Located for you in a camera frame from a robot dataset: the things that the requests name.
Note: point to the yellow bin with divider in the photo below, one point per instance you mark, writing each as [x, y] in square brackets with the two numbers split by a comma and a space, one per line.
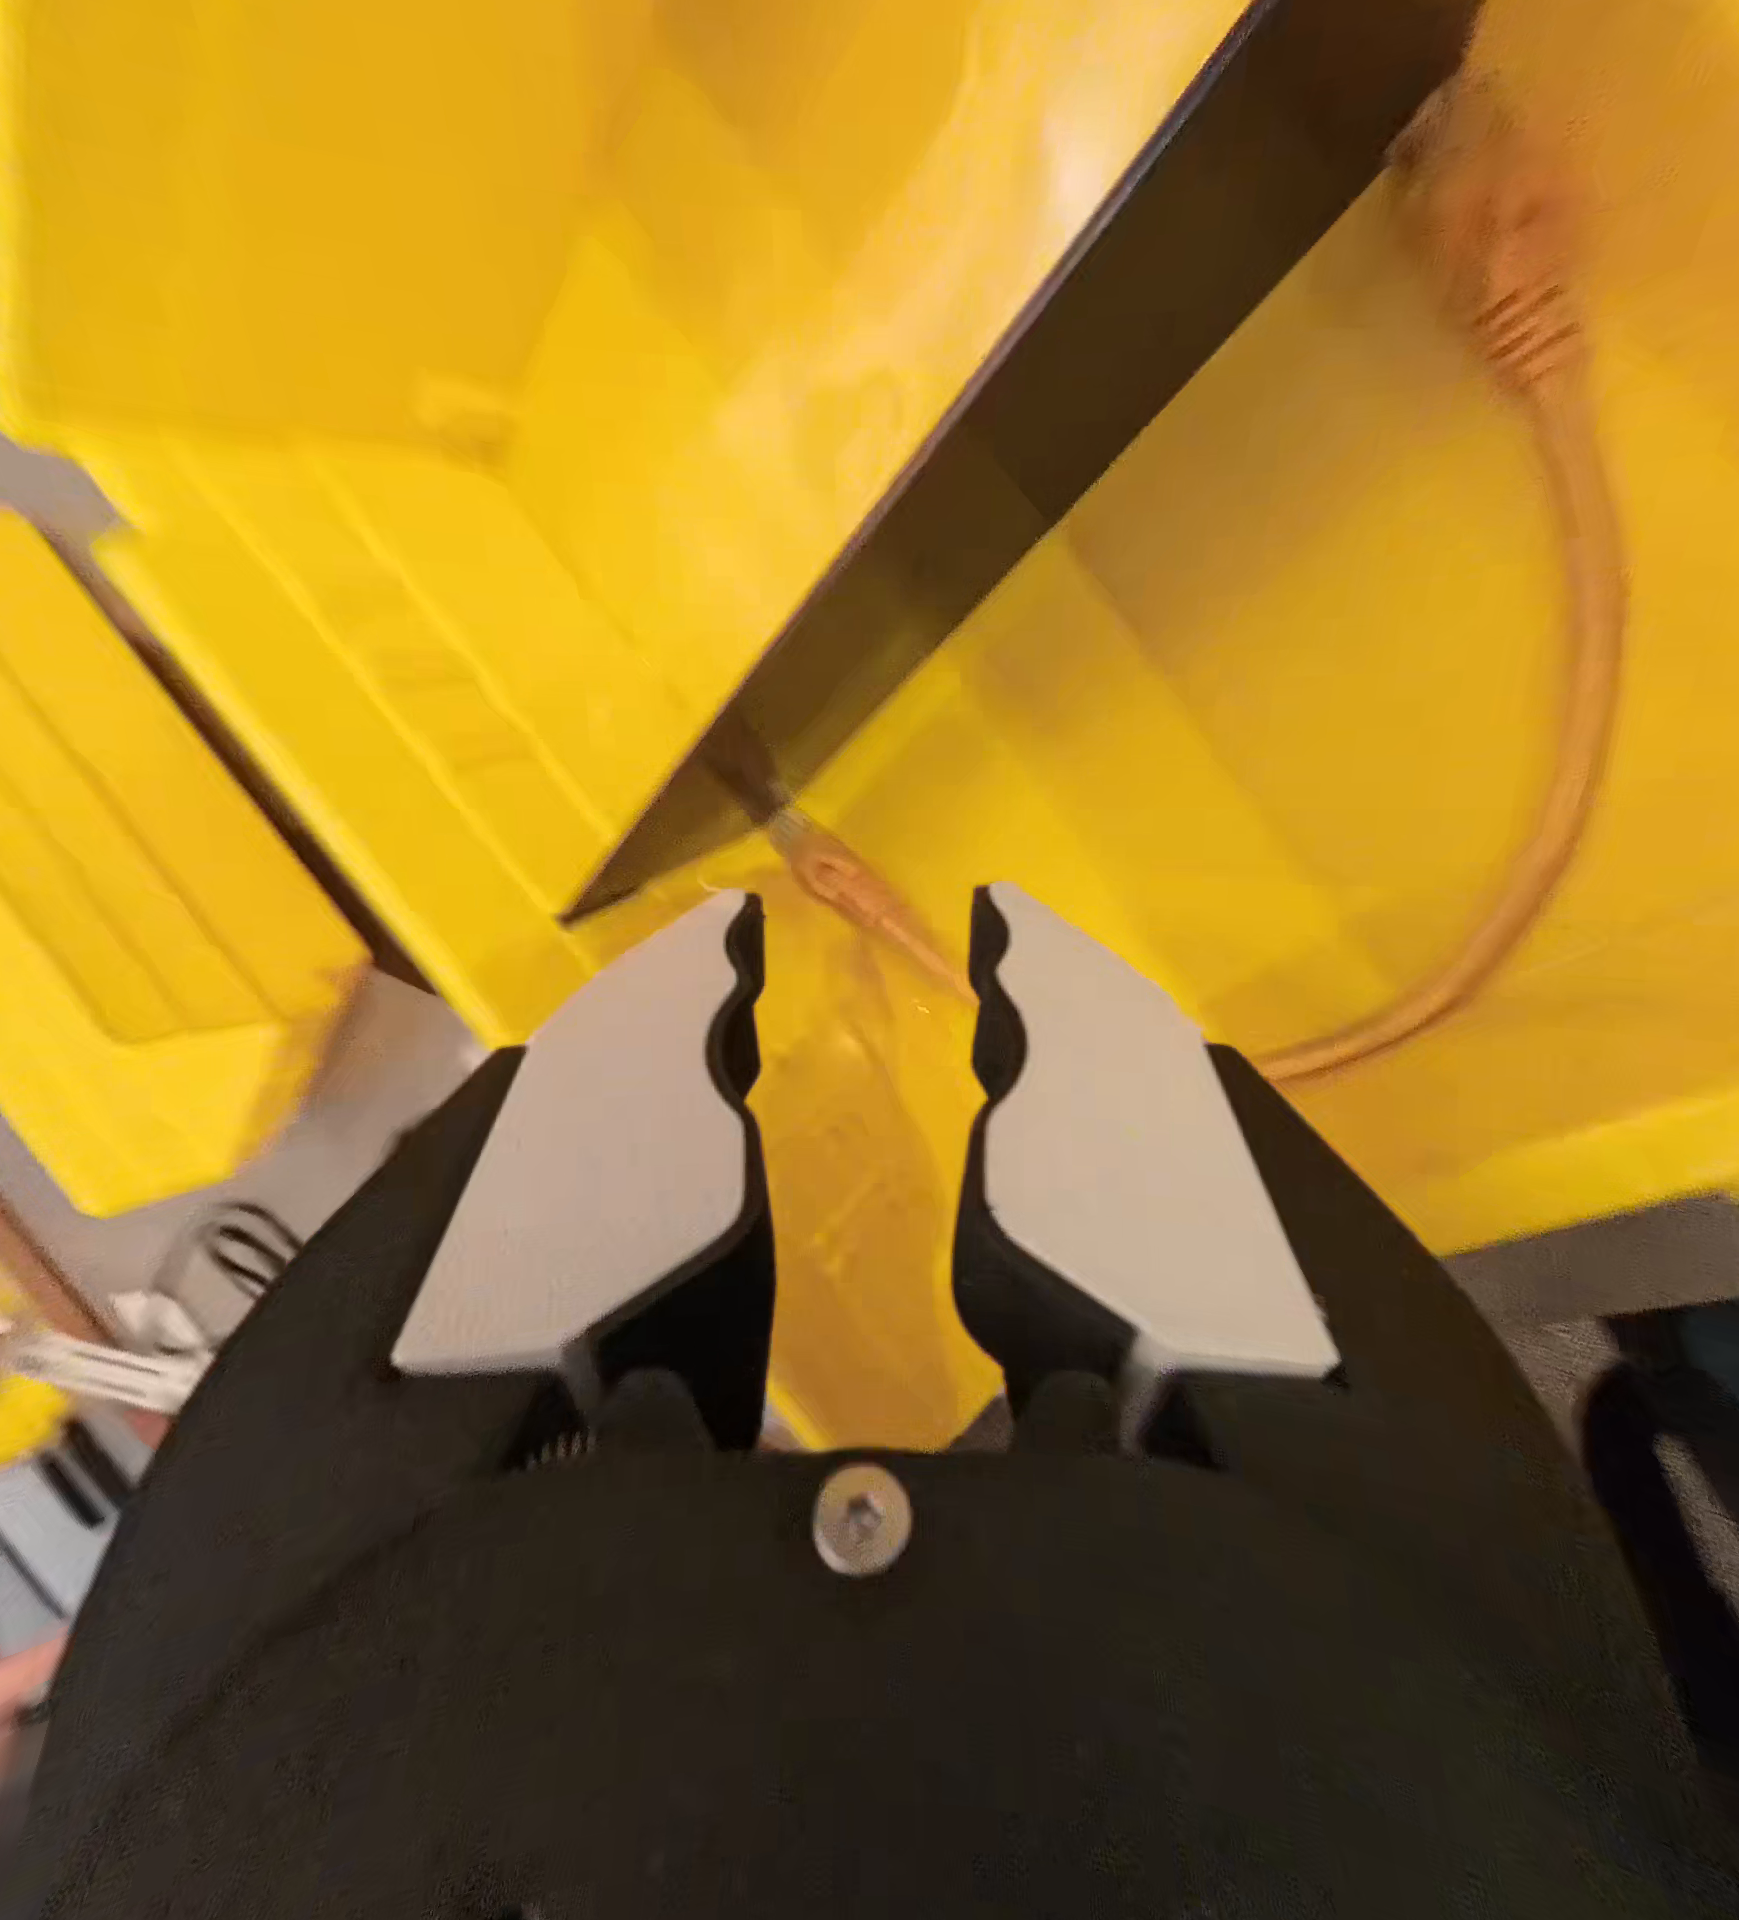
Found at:
[1257, 719]

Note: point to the black chair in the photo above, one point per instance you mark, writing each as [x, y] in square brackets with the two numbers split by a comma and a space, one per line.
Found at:
[1648, 1497]

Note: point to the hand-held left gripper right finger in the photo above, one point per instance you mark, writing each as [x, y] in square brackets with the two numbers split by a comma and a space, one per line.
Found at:
[1141, 1182]

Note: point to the dark bin divider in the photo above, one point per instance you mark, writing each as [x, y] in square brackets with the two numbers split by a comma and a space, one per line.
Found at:
[1052, 419]

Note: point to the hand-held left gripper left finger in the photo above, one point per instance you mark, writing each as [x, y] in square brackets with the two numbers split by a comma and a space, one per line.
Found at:
[601, 1168]

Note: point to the white charger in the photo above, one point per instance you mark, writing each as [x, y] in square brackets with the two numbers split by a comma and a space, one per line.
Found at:
[100, 1357]

